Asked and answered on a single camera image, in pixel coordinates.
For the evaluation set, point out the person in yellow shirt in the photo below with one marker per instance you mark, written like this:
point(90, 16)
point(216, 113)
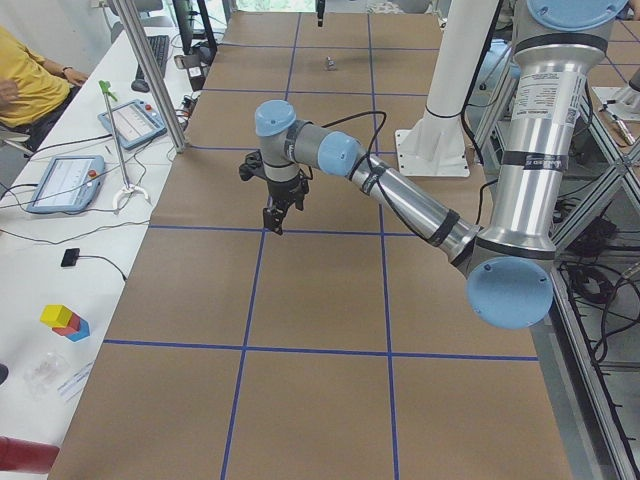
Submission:
point(35, 91)

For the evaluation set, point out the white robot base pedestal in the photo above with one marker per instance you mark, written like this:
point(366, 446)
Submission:
point(435, 145)

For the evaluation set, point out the black computer mouse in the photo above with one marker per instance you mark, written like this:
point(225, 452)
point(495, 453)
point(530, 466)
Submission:
point(140, 85)

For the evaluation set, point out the blue wooden block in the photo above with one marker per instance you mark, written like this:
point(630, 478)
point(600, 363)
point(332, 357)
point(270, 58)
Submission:
point(82, 333)

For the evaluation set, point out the metal rod white stand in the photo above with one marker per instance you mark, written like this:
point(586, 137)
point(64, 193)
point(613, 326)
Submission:
point(128, 187)

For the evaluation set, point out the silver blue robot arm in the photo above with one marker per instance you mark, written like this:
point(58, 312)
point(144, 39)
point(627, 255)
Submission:
point(320, 6)
point(506, 263)

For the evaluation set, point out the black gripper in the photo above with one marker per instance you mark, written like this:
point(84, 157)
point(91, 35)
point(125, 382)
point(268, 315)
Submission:
point(286, 192)

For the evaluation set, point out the aluminium profile post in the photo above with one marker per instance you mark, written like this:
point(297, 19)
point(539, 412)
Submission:
point(129, 17)

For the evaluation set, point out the far blue teach pendant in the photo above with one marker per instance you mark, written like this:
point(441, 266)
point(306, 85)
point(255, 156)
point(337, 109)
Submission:
point(136, 123)

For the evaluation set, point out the yellow wooden block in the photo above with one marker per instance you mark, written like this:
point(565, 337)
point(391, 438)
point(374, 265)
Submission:
point(56, 316)

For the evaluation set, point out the red cylinder object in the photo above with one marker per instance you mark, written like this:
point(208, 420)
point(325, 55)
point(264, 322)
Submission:
point(24, 456)

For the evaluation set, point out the red wooden block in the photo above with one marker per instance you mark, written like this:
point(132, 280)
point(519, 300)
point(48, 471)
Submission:
point(73, 326)

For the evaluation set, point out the chrome metal pipe fitting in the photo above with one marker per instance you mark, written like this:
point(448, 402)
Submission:
point(330, 64)

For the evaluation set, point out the near blue teach pendant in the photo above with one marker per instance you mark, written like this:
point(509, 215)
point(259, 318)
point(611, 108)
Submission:
point(68, 185)

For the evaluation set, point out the clear plastic bag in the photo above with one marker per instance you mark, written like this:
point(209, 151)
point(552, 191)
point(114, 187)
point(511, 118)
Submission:
point(41, 375)

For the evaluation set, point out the blue teach pendant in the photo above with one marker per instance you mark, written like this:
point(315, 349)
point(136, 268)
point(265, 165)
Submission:
point(68, 185)
point(136, 123)

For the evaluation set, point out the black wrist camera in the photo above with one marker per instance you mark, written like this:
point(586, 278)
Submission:
point(252, 166)

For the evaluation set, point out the black keyboard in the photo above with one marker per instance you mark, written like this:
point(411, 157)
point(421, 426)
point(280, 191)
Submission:
point(159, 45)

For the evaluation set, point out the small black box device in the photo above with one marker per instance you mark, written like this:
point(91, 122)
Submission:
point(70, 257)

